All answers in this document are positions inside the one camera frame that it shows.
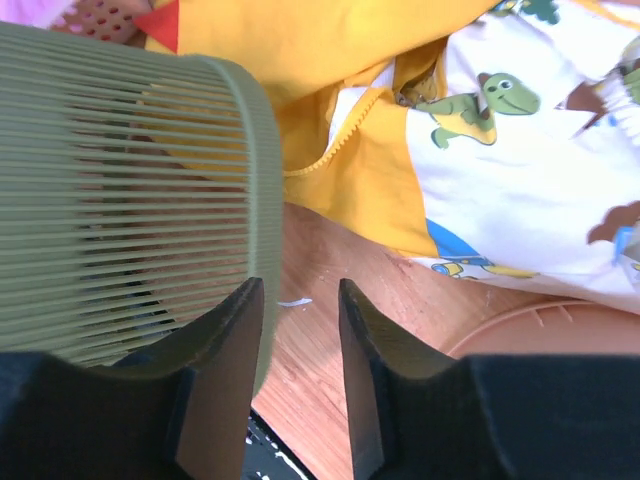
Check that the pink cloth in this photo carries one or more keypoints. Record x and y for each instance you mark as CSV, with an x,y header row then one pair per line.
x,y
41,14

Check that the yellow cloth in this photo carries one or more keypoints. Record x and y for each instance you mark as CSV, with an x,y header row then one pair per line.
x,y
331,70

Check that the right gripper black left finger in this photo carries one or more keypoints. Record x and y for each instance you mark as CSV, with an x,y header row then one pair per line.
x,y
176,409

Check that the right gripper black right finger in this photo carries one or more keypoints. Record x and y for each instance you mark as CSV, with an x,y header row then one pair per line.
x,y
416,413

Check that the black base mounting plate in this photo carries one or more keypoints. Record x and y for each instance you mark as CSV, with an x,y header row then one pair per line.
x,y
267,457

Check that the white cartoon print cloth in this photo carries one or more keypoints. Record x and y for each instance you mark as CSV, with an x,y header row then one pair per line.
x,y
528,162

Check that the green slatted waste basket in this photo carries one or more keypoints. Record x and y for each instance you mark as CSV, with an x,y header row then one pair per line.
x,y
138,190

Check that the peach capybara plastic bucket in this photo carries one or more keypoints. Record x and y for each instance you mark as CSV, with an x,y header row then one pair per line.
x,y
568,326

